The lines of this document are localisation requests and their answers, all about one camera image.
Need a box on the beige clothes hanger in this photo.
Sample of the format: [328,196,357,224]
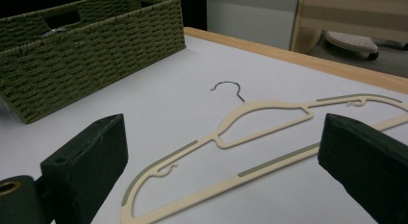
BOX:
[119,80,408,224]

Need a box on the grey footrest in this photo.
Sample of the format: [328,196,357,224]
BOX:
[321,30,379,62]

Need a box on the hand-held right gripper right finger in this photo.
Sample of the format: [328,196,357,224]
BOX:
[317,112,408,224]

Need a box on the white table sheet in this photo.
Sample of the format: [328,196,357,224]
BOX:
[0,35,408,224]

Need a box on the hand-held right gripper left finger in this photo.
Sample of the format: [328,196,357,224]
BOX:
[39,112,129,224]

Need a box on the green woven basket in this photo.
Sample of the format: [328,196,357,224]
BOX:
[0,0,187,125]

